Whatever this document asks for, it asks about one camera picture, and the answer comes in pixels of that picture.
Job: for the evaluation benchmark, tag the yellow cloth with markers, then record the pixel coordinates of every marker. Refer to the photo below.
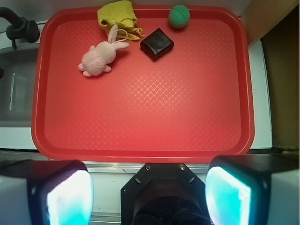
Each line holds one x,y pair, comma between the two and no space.
120,13

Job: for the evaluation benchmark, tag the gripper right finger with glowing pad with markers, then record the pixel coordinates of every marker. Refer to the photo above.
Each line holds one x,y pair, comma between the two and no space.
258,189

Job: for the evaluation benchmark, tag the grey sink basin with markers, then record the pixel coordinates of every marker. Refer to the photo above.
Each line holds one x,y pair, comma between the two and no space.
17,85

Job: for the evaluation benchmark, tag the green dimpled ball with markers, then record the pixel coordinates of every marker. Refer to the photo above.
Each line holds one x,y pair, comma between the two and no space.
179,16

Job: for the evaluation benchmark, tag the red plastic tray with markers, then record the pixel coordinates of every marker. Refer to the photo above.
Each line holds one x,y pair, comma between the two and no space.
192,104

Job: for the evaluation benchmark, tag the pink plush bunny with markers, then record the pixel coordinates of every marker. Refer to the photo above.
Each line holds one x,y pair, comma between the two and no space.
97,59

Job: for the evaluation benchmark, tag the black leather wallet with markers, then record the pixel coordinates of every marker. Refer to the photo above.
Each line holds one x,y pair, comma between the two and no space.
156,45

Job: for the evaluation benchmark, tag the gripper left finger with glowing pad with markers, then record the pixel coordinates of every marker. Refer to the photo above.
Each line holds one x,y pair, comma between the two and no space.
45,193

